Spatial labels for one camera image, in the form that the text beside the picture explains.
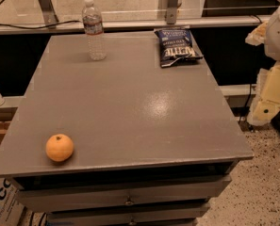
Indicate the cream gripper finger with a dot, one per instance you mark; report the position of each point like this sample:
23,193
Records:
266,104

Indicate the blue Kettle chip bag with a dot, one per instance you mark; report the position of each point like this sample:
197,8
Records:
175,46

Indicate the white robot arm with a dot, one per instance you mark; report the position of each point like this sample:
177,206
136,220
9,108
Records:
269,34

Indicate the clear plastic water bottle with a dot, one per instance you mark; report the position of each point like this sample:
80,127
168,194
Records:
93,27

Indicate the grey drawer cabinet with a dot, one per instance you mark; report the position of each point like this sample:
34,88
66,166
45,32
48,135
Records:
131,121

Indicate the grey drawer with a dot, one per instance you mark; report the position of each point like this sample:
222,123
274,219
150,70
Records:
66,199
129,216

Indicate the orange fruit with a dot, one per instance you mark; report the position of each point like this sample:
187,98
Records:
59,147

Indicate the top grey drawer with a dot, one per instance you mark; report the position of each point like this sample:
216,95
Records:
66,199

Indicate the white cardboard box with logo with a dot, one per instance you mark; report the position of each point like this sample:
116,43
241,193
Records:
10,208

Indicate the metal frame bracket centre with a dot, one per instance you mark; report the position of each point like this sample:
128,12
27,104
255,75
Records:
171,11

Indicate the metal frame bracket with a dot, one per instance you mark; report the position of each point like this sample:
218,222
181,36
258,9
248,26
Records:
171,11
48,12

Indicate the metal frame bracket left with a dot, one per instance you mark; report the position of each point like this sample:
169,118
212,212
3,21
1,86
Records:
48,12

